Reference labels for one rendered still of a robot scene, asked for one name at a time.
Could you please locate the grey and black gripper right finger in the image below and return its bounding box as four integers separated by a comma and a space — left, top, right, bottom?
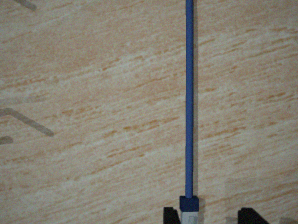
238, 207, 269, 224

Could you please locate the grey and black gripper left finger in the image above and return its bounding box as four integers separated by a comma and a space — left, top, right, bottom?
163, 207, 181, 224

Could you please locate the blue cable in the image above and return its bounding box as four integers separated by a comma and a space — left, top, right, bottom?
185, 0, 194, 198

